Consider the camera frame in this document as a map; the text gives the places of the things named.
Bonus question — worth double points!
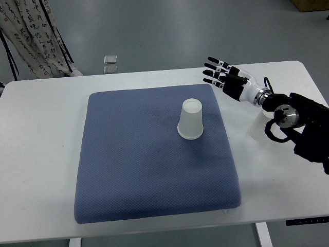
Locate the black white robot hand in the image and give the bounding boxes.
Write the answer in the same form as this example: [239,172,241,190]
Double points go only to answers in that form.
[203,57,272,107]

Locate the white paper cup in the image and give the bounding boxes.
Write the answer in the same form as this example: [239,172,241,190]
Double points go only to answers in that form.
[177,98,204,140]
[249,110,274,142]

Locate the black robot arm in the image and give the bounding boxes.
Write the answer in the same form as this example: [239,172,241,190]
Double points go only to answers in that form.
[262,93,328,174]

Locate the white paper cup on cushion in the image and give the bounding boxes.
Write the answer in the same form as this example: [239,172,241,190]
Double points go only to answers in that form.
[177,98,204,140]

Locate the brown cardboard box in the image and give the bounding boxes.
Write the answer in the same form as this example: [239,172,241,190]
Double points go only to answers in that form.
[291,0,328,12]

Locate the lower silver floor plate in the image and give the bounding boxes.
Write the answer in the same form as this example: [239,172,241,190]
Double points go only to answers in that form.
[104,65,118,74]

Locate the silver floor plate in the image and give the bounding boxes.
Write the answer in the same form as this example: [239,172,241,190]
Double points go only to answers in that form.
[103,55,117,64]
[104,65,118,74]

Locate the upper silver floor plate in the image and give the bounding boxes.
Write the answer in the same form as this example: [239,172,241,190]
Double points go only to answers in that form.
[103,55,117,64]

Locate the blue fabric cushion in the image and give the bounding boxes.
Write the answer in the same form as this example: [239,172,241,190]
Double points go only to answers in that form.
[74,84,241,224]

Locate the white table leg right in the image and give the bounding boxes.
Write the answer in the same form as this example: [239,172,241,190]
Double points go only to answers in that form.
[255,222,273,247]

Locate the white table leg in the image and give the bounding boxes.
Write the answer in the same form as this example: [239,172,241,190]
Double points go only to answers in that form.
[69,238,82,247]
[255,222,273,247]

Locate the black desk control panel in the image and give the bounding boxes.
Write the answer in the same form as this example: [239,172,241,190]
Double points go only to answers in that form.
[285,216,329,226]

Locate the calligraphy print trousers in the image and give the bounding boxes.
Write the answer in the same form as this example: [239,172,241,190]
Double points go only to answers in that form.
[1,1,83,79]

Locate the white table leg left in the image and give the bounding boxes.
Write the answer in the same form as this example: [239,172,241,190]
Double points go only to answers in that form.
[69,238,82,247]

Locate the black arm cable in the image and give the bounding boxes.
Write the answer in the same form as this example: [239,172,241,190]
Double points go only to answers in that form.
[263,77,293,143]

